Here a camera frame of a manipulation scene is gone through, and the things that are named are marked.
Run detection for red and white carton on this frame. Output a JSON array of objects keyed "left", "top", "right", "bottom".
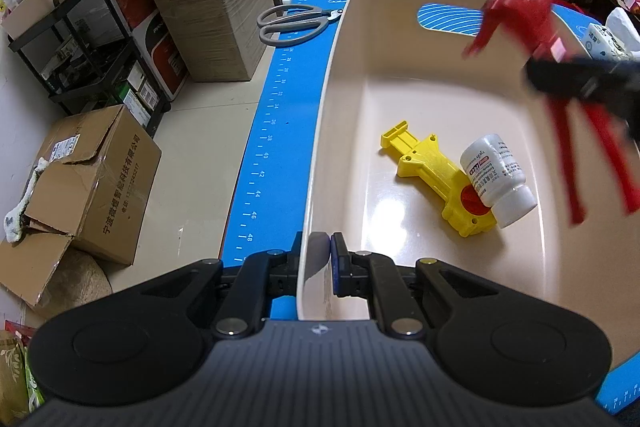
[{"left": 109, "top": 0, "right": 189, "bottom": 102}]

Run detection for blue ruled mat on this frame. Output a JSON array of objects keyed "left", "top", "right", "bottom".
[{"left": 219, "top": 0, "right": 640, "bottom": 414}]

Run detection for beige plastic bin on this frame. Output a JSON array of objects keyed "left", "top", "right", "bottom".
[{"left": 296, "top": 0, "right": 640, "bottom": 373}]

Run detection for tan woven sack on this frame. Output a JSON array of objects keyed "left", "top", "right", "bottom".
[{"left": 44, "top": 249, "right": 114, "bottom": 319}]

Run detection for red hand tool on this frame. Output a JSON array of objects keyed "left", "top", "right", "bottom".
[{"left": 462, "top": 0, "right": 640, "bottom": 226}]

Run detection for black metal rack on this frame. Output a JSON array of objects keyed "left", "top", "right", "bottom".
[{"left": 7, "top": 0, "right": 174, "bottom": 131}]

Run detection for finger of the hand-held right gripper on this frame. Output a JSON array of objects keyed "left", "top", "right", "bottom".
[{"left": 524, "top": 56, "right": 640, "bottom": 132}]

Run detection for white foam strip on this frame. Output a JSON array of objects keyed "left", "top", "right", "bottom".
[{"left": 3, "top": 158, "right": 49, "bottom": 244}]

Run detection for grey scissors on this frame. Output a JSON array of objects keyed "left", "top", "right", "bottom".
[{"left": 257, "top": 4, "right": 345, "bottom": 48}]

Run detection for open brown cardboard box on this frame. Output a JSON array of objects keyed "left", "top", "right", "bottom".
[{"left": 24, "top": 104, "right": 163, "bottom": 266}]

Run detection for yellow plastic tool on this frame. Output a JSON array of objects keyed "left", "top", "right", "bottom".
[{"left": 381, "top": 120, "right": 499, "bottom": 238}]

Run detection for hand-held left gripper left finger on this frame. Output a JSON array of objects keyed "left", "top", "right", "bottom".
[{"left": 134, "top": 232, "right": 304, "bottom": 339}]

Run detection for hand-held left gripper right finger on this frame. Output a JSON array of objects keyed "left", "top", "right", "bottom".
[{"left": 330, "top": 232, "right": 502, "bottom": 339}]

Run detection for green patterned packet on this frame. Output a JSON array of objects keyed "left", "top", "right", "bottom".
[{"left": 0, "top": 328, "right": 47, "bottom": 424}]

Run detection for white pill bottle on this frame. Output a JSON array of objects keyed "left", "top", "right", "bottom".
[{"left": 459, "top": 134, "right": 539, "bottom": 229}]

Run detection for white tissue pack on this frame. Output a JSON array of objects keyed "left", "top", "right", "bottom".
[{"left": 579, "top": 7, "right": 640, "bottom": 62}]

